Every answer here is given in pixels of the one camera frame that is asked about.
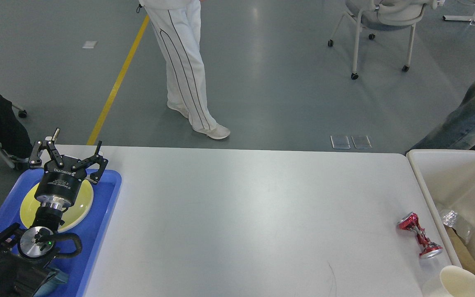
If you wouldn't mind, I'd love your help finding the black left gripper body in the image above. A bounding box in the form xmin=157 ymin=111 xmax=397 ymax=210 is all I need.
xmin=34 ymin=160 xmax=87 ymax=210

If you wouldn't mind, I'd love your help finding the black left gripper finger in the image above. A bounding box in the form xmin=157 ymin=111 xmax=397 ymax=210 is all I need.
xmin=79 ymin=141 xmax=109 ymax=184
xmin=29 ymin=128 xmax=66 ymax=170

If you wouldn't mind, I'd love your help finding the brown paper bag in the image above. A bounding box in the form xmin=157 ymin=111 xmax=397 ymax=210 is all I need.
xmin=445 ymin=226 xmax=475 ymax=275

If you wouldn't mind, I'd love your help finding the white paper cup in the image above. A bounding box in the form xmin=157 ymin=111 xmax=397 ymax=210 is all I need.
xmin=421 ymin=265 xmax=475 ymax=297

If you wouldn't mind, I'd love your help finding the aluminium foil tray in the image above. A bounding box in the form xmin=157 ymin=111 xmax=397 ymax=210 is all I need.
xmin=438 ymin=208 xmax=473 ymax=245

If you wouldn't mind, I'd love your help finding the teal green mug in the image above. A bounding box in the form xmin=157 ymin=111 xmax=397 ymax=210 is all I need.
xmin=34 ymin=268 xmax=69 ymax=297

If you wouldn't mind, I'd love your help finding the crushed red soda can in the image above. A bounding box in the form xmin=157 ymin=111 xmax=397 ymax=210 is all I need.
xmin=397 ymin=212 xmax=443 ymax=259

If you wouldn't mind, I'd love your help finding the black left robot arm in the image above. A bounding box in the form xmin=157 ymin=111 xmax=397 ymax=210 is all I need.
xmin=0 ymin=129 xmax=108 ymax=297

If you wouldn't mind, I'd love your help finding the grey chair leg with caster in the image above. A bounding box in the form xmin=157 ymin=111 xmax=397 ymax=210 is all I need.
xmin=12 ymin=103 xmax=28 ymax=118

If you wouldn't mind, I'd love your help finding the person in black trousers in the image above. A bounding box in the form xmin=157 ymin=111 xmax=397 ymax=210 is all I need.
xmin=0 ymin=95 xmax=33 ymax=160

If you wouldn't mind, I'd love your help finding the white plastic bin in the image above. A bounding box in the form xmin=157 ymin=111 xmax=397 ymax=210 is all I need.
xmin=407 ymin=150 xmax=475 ymax=267

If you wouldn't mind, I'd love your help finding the blue plastic tray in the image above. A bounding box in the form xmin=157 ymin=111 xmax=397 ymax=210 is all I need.
xmin=0 ymin=169 xmax=121 ymax=297

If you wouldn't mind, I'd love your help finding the person in white tracksuit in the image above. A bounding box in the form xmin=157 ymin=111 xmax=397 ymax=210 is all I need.
xmin=139 ymin=0 xmax=230 ymax=140

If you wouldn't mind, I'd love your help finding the right floor socket cover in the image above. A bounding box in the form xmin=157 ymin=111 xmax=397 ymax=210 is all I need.
xmin=351 ymin=135 xmax=373 ymax=150

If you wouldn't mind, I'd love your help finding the floor socket cover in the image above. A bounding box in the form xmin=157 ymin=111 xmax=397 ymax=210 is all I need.
xmin=330 ymin=135 xmax=351 ymax=150
xmin=351 ymin=135 xmax=373 ymax=150

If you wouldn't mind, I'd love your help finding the left floor socket cover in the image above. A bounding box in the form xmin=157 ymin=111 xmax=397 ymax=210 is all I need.
xmin=330 ymin=135 xmax=351 ymax=150

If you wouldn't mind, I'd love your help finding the white grey office chair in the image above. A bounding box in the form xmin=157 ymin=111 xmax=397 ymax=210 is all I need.
xmin=327 ymin=0 xmax=444 ymax=80

